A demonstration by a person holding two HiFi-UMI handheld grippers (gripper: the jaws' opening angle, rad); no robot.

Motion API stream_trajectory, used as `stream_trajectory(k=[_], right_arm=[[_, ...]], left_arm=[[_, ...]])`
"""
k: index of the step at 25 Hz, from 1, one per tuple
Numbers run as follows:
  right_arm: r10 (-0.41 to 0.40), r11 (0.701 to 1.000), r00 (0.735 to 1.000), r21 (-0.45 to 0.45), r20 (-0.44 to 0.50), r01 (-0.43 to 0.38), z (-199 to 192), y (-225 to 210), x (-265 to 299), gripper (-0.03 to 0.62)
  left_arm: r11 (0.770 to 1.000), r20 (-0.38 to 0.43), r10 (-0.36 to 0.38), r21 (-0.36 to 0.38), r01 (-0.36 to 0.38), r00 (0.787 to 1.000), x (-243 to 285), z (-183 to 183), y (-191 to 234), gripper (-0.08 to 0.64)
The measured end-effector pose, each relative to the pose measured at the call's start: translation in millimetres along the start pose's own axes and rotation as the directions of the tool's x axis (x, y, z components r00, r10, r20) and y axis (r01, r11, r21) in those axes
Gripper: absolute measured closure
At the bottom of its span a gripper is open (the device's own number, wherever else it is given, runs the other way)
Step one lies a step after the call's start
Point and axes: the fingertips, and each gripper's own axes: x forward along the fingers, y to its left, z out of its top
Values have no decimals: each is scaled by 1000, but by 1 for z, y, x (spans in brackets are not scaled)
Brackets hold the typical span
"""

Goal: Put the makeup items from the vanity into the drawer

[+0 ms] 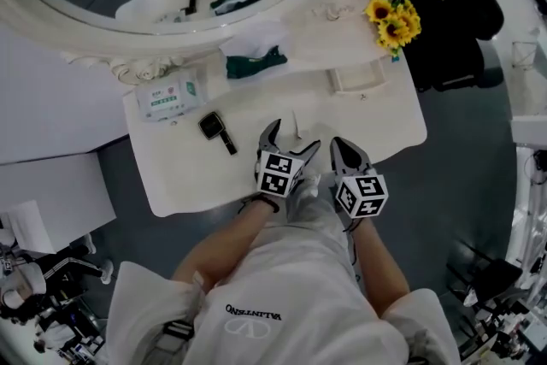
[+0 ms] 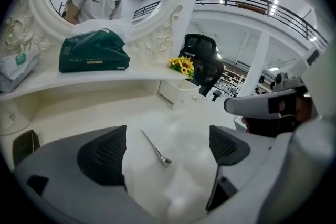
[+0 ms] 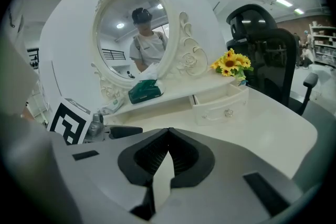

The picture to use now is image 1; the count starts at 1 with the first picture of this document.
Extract white green wet wipes pack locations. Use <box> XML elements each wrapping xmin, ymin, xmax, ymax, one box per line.
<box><xmin>134</xmin><ymin>72</ymin><xmax>209</xmax><ymax>123</ymax></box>

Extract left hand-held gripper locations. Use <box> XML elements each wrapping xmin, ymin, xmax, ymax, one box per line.
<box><xmin>255</xmin><ymin>118</ymin><xmax>322</xmax><ymax>198</ymax></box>

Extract white ornate dressing table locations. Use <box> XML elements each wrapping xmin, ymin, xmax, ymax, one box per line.
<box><xmin>121</xmin><ymin>8</ymin><xmax>428</xmax><ymax>218</ymax></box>

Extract person's right forearm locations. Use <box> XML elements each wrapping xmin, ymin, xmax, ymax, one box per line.
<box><xmin>348</xmin><ymin>217</ymin><xmax>411</xmax><ymax>309</ymax></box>

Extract yellow sunflower bouquet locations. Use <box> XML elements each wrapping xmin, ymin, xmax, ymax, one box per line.
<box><xmin>364</xmin><ymin>0</ymin><xmax>423</xmax><ymax>63</ymax></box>

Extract white low cabinet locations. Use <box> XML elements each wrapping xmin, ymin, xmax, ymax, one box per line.
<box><xmin>0</xmin><ymin>151</ymin><xmax>117</xmax><ymax>253</ymax></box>

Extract black left wrist cord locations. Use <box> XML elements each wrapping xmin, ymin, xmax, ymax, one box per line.
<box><xmin>237</xmin><ymin>192</ymin><xmax>281</xmax><ymax>215</ymax></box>

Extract black folding chair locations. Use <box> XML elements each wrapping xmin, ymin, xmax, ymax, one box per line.
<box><xmin>446</xmin><ymin>251</ymin><xmax>525</xmax><ymax>313</ymax></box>

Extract person's right white shoe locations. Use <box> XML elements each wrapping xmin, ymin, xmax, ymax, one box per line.
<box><xmin>298</xmin><ymin>173</ymin><xmax>321</xmax><ymax>196</ymax></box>

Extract black office chair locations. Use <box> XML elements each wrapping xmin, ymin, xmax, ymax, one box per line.
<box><xmin>392</xmin><ymin>0</ymin><xmax>505</xmax><ymax>93</ymax></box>

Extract grey strap black buckle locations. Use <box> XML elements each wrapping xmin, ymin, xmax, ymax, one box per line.
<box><xmin>149</xmin><ymin>320</ymin><xmax>196</xmax><ymax>365</ymax></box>

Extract white drawer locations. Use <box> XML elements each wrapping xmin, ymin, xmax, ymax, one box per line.
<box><xmin>325</xmin><ymin>56</ymin><xmax>389</xmax><ymax>96</ymax></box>

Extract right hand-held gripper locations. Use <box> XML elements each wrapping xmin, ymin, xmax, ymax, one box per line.
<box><xmin>329</xmin><ymin>136</ymin><xmax>391</xmax><ymax>221</ymax></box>

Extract thin white stick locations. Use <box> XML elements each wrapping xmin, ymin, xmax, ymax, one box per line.
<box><xmin>291</xmin><ymin>109</ymin><xmax>304</xmax><ymax>142</ymax></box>

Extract person's white shirt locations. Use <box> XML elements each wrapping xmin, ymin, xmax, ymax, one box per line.
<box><xmin>104</xmin><ymin>221</ymin><xmax>462</xmax><ymax>365</ymax></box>

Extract person's light trousers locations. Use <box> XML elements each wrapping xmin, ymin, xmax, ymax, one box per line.
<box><xmin>284</xmin><ymin>179</ymin><xmax>351</xmax><ymax>253</ymax></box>

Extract person's left forearm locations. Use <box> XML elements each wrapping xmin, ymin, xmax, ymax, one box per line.
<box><xmin>170</xmin><ymin>200</ymin><xmax>274</xmax><ymax>296</ymax></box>

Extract black handheld magnifier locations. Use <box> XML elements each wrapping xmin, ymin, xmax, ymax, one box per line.
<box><xmin>197</xmin><ymin>110</ymin><xmax>238</xmax><ymax>156</ymax></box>

